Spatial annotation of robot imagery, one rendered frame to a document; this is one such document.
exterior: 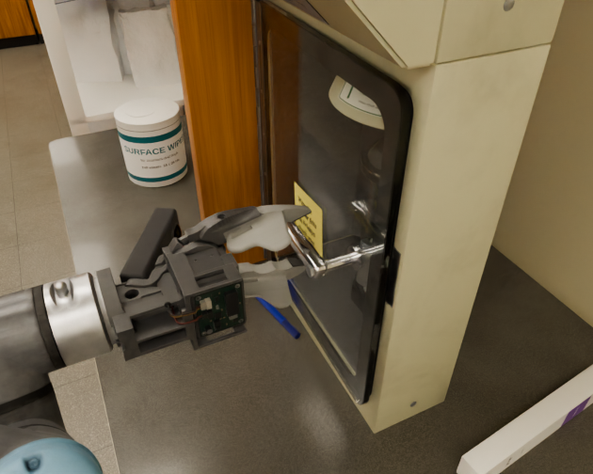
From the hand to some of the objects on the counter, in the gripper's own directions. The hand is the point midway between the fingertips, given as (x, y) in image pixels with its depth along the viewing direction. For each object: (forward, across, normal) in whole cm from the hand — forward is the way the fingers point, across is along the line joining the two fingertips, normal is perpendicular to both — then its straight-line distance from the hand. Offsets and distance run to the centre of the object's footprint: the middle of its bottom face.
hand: (296, 237), depth 55 cm
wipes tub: (-3, -26, +64) cm, 69 cm away
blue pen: (+2, -26, +14) cm, 30 cm away
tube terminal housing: (+18, -26, +5) cm, 32 cm away
